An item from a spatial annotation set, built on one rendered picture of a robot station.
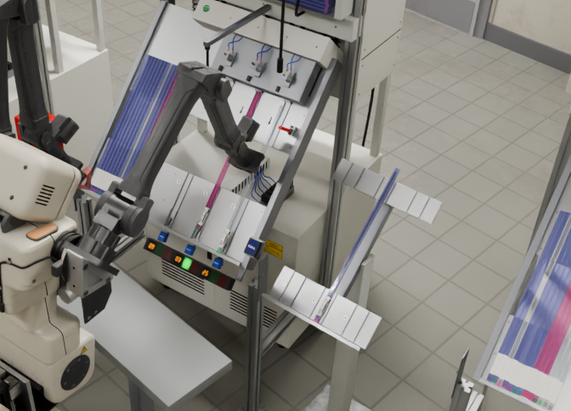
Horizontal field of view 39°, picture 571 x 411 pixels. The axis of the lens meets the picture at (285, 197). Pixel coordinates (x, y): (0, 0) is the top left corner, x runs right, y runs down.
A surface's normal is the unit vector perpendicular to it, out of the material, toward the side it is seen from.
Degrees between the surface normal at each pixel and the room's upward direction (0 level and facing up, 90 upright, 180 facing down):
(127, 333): 0
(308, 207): 0
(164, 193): 47
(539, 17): 90
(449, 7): 90
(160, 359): 0
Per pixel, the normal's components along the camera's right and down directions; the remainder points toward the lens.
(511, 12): -0.69, 0.41
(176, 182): -0.36, -0.18
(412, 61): 0.05, -0.79
